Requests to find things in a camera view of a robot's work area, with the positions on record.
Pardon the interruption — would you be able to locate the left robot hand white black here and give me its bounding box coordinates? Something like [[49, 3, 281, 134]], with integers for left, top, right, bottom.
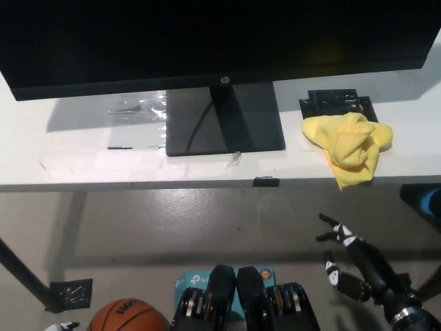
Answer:
[[46, 321, 81, 331]]

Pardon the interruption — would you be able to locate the yellow microfiber cloth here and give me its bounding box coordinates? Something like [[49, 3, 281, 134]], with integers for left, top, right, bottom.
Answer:
[[301, 112, 394, 192]]

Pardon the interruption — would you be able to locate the black desk leg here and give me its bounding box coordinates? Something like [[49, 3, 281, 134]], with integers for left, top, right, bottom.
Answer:
[[0, 237, 63, 313]]

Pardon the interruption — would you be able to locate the left robot body block black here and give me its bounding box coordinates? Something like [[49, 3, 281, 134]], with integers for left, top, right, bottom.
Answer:
[[168, 263, 238, 331]]

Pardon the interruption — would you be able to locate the black HP monitor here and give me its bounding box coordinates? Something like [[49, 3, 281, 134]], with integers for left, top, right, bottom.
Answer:
[[0, 0, 437, 158]]

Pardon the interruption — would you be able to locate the black tape square on desk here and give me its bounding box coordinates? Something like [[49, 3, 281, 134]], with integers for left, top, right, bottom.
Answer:
[[298, 89, 380, 124]]

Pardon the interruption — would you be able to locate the orange basketball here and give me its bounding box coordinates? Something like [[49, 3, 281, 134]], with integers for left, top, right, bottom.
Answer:
[[85, 299, 171, 331]]

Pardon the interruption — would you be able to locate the teal tp-link box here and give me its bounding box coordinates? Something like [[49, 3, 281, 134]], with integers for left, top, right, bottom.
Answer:
[[173, 265, 277, 317]]

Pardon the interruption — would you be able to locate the clear plastic bag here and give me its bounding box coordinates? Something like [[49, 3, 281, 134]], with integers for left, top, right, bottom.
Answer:
[[106, 90, 169, 151]]

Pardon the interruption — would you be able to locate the small clear tape piece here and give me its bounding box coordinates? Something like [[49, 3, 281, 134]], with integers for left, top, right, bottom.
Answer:
[[224, 150, 243, 170]]

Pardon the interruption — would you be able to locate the black and blue object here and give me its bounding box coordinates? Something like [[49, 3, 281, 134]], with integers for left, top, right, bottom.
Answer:
[[399, 183, 441, 225]]

